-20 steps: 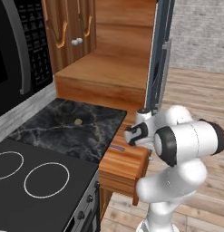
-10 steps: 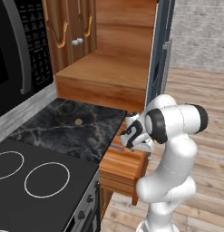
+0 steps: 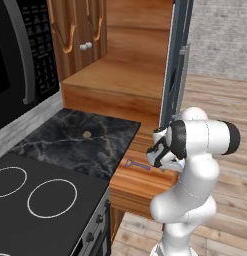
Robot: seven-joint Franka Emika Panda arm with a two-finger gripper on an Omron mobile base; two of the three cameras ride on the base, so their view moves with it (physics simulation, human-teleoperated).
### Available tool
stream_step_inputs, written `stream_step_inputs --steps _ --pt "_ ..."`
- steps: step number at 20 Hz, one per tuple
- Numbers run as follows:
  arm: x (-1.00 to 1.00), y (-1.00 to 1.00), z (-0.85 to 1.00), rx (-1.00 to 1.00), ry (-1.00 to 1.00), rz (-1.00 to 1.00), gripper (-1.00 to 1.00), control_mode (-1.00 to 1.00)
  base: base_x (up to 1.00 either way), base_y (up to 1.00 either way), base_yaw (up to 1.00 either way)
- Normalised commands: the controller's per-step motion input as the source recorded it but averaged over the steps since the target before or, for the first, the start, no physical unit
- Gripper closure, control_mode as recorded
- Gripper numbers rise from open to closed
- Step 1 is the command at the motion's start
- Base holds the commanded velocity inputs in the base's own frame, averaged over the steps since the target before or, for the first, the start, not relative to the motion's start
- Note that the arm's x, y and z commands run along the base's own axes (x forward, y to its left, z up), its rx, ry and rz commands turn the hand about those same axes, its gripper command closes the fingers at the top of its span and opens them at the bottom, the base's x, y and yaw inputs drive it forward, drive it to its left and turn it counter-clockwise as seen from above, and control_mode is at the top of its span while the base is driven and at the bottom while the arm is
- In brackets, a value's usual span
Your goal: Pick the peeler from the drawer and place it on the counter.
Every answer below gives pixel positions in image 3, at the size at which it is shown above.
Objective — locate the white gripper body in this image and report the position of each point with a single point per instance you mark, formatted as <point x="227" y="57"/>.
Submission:
<point x="171" y="162"/>

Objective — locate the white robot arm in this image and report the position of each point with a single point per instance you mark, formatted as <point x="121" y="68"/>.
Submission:
<point x="195" y="173"/>

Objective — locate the blue peeler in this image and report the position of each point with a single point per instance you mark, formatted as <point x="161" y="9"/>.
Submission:
<point x="137" y="164"/>

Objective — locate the open wooden drawer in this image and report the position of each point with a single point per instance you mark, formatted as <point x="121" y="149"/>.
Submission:
<point x="138" y="186"/>

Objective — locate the black oven knob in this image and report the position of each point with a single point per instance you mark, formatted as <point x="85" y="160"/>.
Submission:
<point x="106" y="202"/>
<point x="90" y="237"/>
<point x="99" y="219"/>

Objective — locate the small round gold object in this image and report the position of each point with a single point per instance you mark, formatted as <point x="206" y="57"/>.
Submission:
<point x="87" y="134"/>

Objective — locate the tall wooden cabinet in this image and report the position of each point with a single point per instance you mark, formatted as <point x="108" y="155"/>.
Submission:
<point x="128" y="73"/>

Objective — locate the grey oven front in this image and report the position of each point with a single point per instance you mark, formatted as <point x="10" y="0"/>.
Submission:
<point x="98" y="233"/>

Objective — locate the blue-grey fridge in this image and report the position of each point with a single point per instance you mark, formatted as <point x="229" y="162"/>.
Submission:
<point x="176" y="50"/>

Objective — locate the black hob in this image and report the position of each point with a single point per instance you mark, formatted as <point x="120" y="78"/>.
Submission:
<point x="45" y="213"/>

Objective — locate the white cupboard knob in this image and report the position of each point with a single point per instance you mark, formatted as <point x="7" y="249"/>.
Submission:
<point x="89" y="44"/>
<point x="83" y="47"/>

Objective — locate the wooden cupboard door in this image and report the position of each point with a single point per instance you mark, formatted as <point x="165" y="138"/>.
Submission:
<point x="96" y="16"/>
<point x="63" y="20"/>

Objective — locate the black microwave oven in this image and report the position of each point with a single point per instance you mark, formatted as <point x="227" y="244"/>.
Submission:
<point x="15" y="50"/>

